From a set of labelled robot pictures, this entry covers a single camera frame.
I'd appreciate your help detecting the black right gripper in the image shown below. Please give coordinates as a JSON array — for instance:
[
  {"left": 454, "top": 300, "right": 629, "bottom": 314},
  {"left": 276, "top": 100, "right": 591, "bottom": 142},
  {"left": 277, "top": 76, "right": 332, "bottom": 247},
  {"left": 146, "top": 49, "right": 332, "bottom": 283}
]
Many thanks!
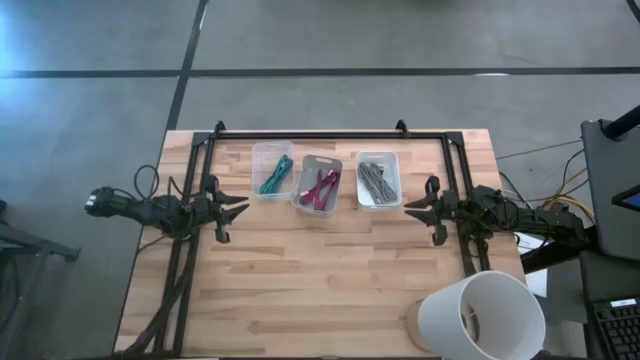
[{"left": 403, "top": 174, "right": 459, "bottom": 247}]

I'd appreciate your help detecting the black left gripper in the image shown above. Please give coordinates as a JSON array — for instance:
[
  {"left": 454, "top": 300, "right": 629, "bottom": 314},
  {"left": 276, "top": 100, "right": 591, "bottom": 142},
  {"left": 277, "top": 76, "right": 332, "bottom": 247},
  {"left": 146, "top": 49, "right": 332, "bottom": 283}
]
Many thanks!
[{"left": 192, "top": 174, "right": 251, "bottom": 245}]

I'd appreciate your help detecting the pink braided USB cable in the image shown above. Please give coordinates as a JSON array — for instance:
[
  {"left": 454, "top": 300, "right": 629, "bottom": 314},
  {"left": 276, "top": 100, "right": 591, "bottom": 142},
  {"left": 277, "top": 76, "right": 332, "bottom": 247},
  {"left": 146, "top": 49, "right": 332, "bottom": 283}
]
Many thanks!
[
  {"left": 322, "top": 169, "right": 342, "bottom": 201},
  {"left": 312, "top": 169, "right": 335, "bottom": 211},
  {"left": 298, "top": 168, "right": 325, "bottom": 207}
]

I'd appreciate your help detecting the clear plastic bin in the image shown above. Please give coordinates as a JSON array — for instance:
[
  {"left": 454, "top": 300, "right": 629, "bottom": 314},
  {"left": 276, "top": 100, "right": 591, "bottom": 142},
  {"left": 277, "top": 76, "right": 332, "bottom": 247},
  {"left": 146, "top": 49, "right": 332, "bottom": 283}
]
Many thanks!
[{"left": 250, "top": 140, "right": 298, "bottom": 203}]

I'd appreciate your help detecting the round wooden lamp base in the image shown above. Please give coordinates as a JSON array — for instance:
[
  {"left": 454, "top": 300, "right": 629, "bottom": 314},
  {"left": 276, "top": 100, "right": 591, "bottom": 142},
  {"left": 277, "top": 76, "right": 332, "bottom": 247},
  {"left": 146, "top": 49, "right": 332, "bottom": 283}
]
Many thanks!
[{"left": 403, "top": 298, "right": 427, "bottom": 352}]

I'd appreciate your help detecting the metal lamp pole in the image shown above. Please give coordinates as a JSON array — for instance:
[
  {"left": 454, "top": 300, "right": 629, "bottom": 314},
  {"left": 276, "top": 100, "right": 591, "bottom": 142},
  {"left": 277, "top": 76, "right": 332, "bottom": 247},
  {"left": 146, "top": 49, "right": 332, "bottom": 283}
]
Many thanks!
[{"left": 462, "top": 304, "right": 482, "bottom": 342}]

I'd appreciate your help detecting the white paper sheet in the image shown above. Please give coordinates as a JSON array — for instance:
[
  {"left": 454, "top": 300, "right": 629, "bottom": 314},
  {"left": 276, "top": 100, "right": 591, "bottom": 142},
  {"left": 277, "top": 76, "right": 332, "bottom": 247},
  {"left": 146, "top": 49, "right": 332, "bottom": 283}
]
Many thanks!
[{"left": 514, "top": 230, "right": 550, "bottom": 299}]

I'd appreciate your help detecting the grey cart top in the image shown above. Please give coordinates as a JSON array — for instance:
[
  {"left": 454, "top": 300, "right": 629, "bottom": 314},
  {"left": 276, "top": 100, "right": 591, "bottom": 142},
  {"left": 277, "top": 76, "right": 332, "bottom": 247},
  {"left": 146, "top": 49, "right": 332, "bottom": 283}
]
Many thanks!
[{"left": 579, "top": 118, "right": 640, "bottom": 261}]

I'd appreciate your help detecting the black equipment stand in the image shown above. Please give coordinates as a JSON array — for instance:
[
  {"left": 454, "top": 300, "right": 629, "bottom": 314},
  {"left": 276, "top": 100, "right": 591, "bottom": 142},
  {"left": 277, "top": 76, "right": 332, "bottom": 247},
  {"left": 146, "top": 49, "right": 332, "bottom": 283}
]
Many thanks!
[{"left": 0, "top": 199, "right": 81, "bottom": 360}]

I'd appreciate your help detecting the tablet with blue screen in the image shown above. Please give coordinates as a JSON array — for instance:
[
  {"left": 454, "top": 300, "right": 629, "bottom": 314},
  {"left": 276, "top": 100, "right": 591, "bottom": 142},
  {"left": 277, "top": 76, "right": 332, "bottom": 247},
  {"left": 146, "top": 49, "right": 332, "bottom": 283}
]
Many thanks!
[{"left": 611, "top": 183, "right": 640, "bottom": 212}]

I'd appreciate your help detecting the black monitor stand pole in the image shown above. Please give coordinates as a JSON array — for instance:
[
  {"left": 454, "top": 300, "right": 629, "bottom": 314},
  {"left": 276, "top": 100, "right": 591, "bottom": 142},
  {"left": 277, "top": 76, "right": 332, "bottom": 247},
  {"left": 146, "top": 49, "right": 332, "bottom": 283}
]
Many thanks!
[{"left": 601, "top": 103, "right": 640, "bottom": 141}]

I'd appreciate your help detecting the black keyboard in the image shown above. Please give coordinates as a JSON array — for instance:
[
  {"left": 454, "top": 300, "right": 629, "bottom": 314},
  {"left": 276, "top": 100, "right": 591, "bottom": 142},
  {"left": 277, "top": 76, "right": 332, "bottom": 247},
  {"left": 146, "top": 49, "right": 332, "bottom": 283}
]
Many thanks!
[{"left": 591, "top": 298, "right": 640, "bottom": 360}]

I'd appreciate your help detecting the white plastic bin with handle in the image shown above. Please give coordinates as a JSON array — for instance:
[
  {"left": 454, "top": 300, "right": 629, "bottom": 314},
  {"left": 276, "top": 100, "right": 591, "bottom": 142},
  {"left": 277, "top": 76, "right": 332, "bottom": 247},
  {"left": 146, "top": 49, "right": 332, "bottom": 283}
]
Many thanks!
[{"left": 354, "top": 149, "right": 404, "bottom": 211}]

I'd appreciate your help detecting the grey plastic bin with handle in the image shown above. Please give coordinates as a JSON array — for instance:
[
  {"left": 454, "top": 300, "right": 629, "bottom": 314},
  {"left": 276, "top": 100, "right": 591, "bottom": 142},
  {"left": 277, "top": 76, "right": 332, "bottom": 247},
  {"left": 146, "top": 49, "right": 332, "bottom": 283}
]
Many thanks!
[{"left": 292, "top": 153, "right": 344, "bottom": 219}]

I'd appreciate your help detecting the black metal rig frame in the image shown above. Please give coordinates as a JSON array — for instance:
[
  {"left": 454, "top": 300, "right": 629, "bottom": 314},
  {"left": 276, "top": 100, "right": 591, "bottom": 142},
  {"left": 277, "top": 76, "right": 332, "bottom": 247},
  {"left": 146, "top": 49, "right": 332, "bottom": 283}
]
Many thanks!
[{"left": 113, "top": 119, "right": 494, "bottom": 359}]

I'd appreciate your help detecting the yellow wire bundle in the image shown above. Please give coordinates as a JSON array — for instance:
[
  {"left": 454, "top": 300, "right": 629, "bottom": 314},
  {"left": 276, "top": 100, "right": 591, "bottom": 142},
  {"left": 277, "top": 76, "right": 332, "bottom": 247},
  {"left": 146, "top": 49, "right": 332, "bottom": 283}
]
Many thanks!
[{"left": 532, "top": 167, "right": 596, "bottom": 214}]

